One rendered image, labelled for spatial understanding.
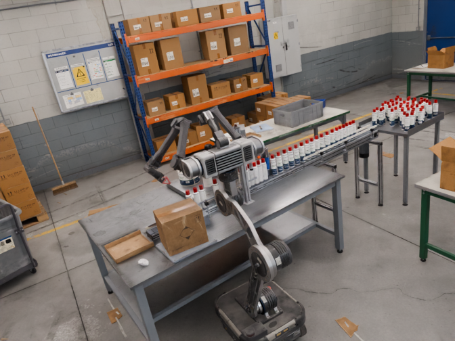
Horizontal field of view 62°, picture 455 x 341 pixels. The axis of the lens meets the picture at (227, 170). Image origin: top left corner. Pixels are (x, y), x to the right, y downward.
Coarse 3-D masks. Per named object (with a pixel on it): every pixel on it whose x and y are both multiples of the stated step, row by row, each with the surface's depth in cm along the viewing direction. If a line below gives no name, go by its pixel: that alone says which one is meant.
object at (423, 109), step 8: (408, 96) 459; (384, 104) 451; (392, 104) 444; (400, 104) 434; (408, 104) 429; (416, 104) 424; (424, 104) 441; (408, 112) 419; (416, 112) 426; (424, 112) 417; (416, 120) 430; (424, 120) 421
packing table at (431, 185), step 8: (432, 176) 329; (416, 184) 320; (424, 184) 318; (432, 184) 316; (424, 192) 320; (432, 192) 309; (440, 192) 302; (448, 192) 300; (424, 200) 323; (448, 200) 304; (424, 208) 326; (424, 216) 328; (424, 224) 331; (424, 232) 334; (424, 240) 337; (424, 248) 340; (432, 248) 333; (440, 248) 328; (424, 256) 343; (448, 256) 321
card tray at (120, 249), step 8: (136, 232) 305; (120, 240) 299; (128, 240) 301; (136, 240) 299; (144, 240) 297; (112, 248) 293; (120, 248) 292; (128, 248) 290; (136, 248) 288; (144, 248) 284; (112, 256) 277; (120, 256) 281; (128, 256) 277
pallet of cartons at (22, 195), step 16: (0, 128) 533; (0, 144) 502; (0, 160) 506; (16, 160) 517; (0, 176) 510; (16, 176) 521; (0, 192) 514; (16, 192) 526; (32, 192) 538; (32, 208) 542; (32, 224) 549
